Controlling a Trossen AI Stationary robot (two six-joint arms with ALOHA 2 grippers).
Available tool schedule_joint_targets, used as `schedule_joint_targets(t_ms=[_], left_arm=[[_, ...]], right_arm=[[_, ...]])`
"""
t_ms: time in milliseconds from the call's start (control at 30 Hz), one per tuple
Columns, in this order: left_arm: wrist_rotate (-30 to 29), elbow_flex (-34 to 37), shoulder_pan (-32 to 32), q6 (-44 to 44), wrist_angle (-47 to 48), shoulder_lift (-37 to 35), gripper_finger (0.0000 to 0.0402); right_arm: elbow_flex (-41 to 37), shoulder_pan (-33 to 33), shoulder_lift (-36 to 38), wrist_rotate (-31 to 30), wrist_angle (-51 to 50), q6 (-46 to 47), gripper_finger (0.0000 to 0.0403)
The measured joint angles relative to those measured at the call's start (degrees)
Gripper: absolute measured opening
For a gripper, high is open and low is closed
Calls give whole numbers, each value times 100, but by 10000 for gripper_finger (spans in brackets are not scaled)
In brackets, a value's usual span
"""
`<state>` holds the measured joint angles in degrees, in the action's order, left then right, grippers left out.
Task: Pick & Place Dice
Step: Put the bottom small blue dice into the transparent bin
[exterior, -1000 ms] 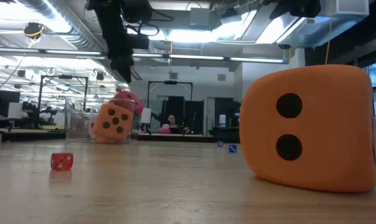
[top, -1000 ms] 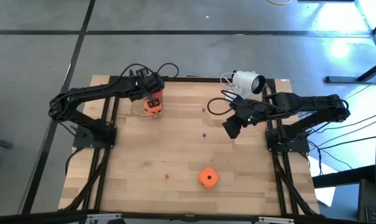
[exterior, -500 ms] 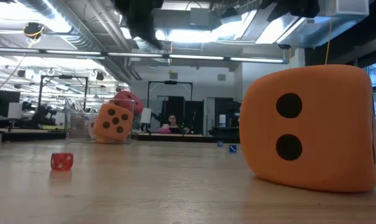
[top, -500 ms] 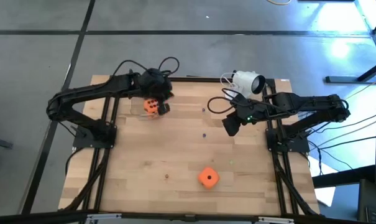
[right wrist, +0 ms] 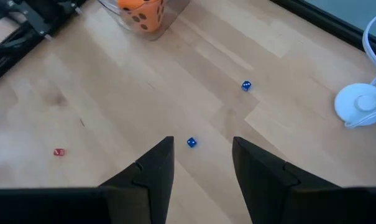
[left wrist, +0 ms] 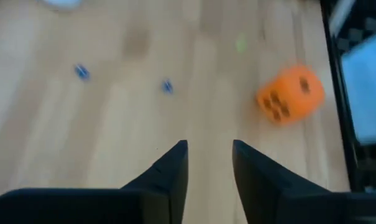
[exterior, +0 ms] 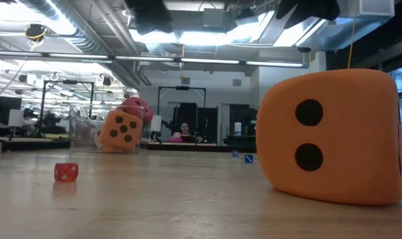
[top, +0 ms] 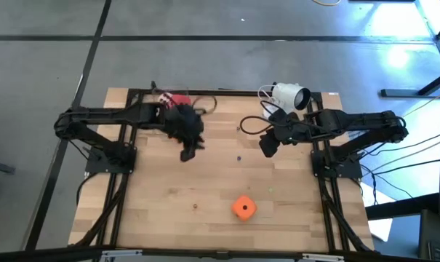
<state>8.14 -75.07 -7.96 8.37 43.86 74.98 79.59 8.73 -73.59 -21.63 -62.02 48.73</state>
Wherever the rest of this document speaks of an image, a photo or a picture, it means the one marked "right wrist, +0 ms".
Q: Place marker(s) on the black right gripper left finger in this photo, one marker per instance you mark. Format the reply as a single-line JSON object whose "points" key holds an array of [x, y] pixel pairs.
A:
{"points": [[144, 186]]}

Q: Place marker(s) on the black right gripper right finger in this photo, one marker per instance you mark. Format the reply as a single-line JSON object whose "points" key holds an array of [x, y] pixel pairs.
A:
{"points": [[268, 186]]}

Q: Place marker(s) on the small blue die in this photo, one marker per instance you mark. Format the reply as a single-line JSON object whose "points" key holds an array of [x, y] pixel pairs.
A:
{"points": [[191, 142], [246, 85]]}

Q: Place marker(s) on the small red die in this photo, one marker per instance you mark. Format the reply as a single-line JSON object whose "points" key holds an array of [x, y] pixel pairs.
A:
{"points": [[59, 152]]}

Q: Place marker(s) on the large orange foam die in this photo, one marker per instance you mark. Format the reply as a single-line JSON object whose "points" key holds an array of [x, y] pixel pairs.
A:
{"points": [[144, 15]]}

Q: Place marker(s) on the clear plastic container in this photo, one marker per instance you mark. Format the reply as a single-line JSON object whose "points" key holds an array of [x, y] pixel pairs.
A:
{"points": [[175, 18]]}

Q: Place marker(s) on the black aluminium rig frame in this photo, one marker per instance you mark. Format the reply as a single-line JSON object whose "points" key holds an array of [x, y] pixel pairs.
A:
{"points": [[330, 25]]}

